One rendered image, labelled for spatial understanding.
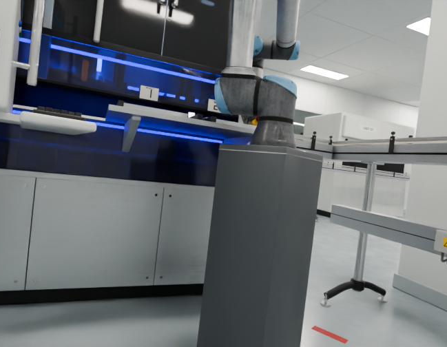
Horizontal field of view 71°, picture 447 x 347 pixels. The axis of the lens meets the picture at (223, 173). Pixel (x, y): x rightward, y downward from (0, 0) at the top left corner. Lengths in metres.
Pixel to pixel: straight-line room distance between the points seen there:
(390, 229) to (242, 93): 1.18
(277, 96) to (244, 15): 0.26
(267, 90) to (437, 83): 1.73
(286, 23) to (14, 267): 1.46
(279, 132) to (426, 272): 1.74
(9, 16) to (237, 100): 0.66
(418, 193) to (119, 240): 1.95
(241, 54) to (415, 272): 1.96
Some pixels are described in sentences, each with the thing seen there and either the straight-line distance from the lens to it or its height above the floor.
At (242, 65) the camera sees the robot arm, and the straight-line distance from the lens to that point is 1.05.
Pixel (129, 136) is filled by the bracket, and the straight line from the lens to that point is 1.35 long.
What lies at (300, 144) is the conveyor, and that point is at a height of 0.91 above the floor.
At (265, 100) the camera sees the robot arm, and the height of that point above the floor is 0.93.
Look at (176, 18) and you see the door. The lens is 1.71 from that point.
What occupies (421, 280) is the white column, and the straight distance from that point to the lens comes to 2.54.
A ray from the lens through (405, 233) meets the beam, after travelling 1.83.
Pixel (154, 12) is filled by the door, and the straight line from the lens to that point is 1.70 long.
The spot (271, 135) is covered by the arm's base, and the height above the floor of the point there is 0.83.
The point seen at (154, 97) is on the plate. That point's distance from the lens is 1.57.
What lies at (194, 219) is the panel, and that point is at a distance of 1.64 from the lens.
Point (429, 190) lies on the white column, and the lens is 2.48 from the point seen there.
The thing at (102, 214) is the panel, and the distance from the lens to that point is 1.56.
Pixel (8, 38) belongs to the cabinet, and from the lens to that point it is 1.07.
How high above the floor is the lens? 0.72
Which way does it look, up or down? 1 degrees down
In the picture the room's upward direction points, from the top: 7 degrees clockwise
